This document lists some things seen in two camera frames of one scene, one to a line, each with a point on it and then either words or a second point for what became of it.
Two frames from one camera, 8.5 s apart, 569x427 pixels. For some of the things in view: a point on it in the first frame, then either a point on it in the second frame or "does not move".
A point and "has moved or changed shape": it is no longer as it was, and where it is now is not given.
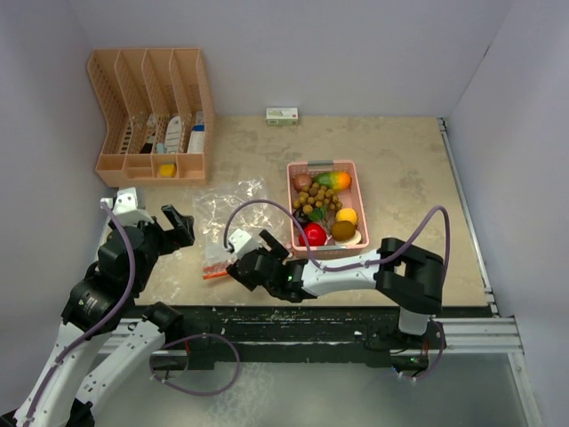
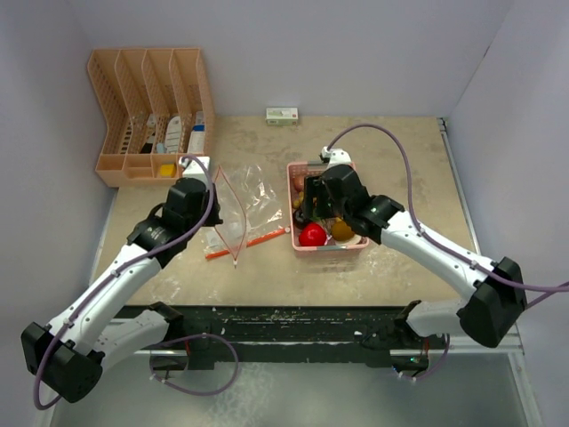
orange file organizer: [157, 110] does not move
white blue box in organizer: [197, 138] does not move
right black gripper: [279, 252] to [314, 189]
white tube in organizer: [173, 135] does not move
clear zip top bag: [223, 208] has moved or changed shape
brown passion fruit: [300, 181] does not move
